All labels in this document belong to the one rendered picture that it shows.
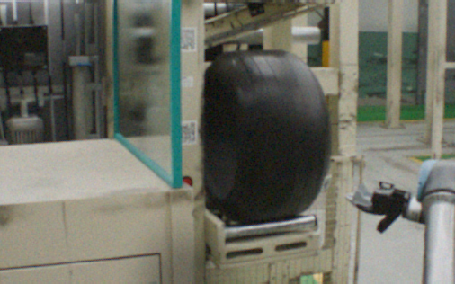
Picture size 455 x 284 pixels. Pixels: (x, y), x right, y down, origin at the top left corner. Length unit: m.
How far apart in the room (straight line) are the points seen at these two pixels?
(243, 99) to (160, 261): 0.85
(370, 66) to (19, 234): 11.32
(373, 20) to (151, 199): 11.27
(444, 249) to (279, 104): 0.69
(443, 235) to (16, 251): 0.99
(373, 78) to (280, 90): 10.34
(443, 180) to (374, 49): 10.63
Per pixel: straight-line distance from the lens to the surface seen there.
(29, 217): 1.15
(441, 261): 1.58
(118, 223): 1.18
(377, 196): 2.03
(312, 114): 1.99
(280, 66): 2.05
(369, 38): 12.21
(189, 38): 2.01
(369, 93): 12.29
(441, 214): 1.65
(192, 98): 2.03
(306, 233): 2.21
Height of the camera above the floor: 1.57
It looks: 10 degrees down
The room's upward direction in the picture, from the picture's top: straight up
